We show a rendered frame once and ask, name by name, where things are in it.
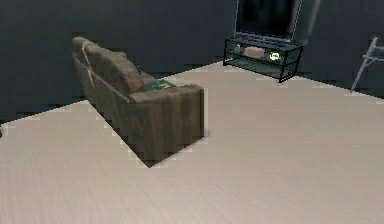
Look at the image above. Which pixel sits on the pink box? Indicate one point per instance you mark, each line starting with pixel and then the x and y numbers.
pixel 254 52

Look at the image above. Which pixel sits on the black glass television stand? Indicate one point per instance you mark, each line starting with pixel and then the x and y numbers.
pixel 260 63

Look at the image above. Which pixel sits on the brown sofa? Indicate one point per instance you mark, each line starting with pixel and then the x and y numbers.
pixel 156 120

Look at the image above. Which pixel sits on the grey metal stand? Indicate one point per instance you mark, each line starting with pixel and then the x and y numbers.
pixel 366 60

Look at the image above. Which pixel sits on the yellow green round object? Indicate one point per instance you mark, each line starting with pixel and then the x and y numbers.
pixel 275 56

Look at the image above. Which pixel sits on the green cushion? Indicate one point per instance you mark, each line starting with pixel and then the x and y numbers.
pixel 158 85

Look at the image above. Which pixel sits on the black television set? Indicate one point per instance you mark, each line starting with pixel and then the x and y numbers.
pixel 266 16

